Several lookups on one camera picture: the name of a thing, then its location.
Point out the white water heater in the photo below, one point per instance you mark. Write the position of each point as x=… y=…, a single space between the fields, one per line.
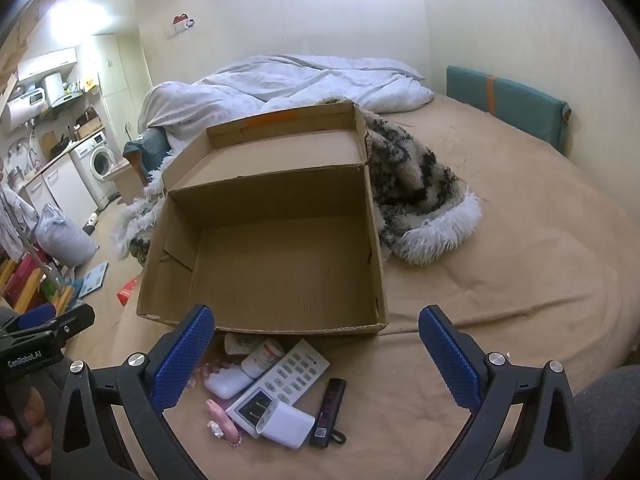
x=20 y=110

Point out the red and white wall hook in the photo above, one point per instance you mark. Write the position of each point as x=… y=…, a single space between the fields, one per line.
x=181 y=22

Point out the white washing machine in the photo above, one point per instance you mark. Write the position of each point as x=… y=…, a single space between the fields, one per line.
x=97 y=160

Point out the wooden rack with colourful items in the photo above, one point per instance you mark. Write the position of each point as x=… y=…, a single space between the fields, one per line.
x=25 y=285

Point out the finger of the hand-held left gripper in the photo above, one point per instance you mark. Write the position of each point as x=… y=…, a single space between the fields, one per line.
x=75 y=319
x=35 y=316

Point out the dark teal cloth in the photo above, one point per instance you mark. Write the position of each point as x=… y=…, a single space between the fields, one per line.
x=145 y=147

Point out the white cylinder tank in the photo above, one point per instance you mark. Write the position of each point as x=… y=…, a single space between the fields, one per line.
x=52 y=87

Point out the small open cardboard box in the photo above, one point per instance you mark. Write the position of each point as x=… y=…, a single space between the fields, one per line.
x=87 y=127

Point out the brown cardboard box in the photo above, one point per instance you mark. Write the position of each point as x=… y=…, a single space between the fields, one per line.
x=280 y=260

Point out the white wall cabinet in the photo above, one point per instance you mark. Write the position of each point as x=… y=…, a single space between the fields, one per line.
x=47 y=62

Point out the black stick with loop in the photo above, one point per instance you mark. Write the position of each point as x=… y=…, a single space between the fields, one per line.
x=330 y=405

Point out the white plastic bag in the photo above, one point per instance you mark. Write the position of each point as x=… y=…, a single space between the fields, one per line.
x=65 y=240

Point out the white duvet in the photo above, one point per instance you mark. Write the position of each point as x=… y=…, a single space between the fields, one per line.
x=300 y=80

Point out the small beige table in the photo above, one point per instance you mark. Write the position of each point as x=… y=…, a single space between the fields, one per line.
x=125 y=180

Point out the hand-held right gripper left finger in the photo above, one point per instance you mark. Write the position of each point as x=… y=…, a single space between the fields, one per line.
x=182 y=360

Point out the patterned fuzzy blanket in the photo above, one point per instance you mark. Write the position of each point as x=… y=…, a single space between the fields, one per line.
x=415 y=180

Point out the white floor cabinet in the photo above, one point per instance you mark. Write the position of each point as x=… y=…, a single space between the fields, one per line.
x=65 y=190

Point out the black and white slipper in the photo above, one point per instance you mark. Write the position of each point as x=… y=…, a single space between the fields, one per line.
x=91 y=222

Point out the hanging white cloth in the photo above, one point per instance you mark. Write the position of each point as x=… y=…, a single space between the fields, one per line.
x=15 y=220

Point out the grey bathroom scale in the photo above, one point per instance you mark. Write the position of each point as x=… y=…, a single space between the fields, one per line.
x=92 y=280

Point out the white charger block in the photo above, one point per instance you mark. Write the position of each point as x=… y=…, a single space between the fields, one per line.
x=290 y=427

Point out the grey trousers leg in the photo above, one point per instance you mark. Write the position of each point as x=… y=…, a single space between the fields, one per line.
x=610 y=420

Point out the white bottle with red label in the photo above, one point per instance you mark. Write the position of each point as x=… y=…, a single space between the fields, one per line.
x=260 y=360

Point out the red packet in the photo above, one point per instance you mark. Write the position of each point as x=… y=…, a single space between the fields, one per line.
x=127 y=290

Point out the white earbud case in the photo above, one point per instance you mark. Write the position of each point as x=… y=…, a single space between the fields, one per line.
x=227 y=382

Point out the white remote control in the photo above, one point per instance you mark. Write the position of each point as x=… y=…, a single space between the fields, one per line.
x=295 y=370

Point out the person's left hand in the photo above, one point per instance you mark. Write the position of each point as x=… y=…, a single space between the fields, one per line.
x=37 y=435

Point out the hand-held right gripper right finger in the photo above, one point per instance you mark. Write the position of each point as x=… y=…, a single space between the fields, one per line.
x=447 y=360

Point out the cream tall cupboard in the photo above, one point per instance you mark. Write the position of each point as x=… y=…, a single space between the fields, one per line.
x=117 y=75

